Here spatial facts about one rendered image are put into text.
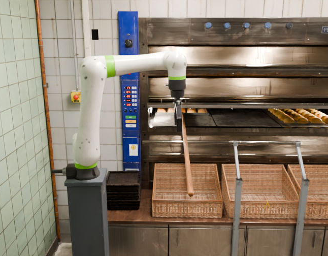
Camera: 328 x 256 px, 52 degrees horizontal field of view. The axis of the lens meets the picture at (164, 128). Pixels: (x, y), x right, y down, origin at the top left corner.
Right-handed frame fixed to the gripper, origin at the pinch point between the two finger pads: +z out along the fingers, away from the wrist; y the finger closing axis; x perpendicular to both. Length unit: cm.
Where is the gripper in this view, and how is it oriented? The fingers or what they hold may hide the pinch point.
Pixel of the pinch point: (178, 126)
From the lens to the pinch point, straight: 183.8
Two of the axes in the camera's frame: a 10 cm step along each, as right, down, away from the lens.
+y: 0.5, 2.9, -9.6
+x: 10.0, -0.5, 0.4
